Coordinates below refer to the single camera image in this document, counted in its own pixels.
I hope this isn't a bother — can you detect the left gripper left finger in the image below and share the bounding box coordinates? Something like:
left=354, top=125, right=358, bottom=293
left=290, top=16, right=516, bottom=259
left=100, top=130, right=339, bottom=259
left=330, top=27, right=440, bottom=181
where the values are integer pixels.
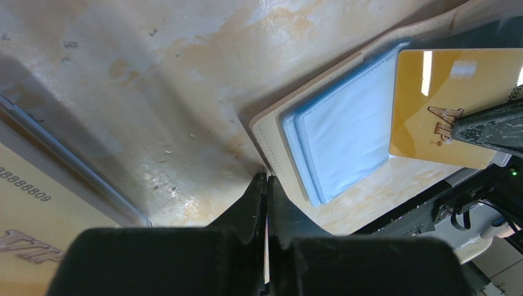
left=47, top=173, right=267, bottom=295

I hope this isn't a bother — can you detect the clear plastic card tray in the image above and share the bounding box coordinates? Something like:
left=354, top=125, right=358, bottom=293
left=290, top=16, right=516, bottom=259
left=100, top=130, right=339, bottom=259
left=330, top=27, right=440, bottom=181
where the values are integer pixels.
left=1, top=94, right=152, bottom=228

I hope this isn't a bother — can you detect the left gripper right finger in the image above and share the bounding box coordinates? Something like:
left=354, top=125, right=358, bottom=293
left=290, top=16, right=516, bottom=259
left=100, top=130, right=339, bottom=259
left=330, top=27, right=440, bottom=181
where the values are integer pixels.
left=267, top=176, right=473, bottom=295

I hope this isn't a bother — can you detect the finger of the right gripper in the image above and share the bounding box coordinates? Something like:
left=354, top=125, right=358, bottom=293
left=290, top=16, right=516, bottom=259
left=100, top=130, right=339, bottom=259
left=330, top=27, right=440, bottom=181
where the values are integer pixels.
left=451, top=100, right=522, bottom=158

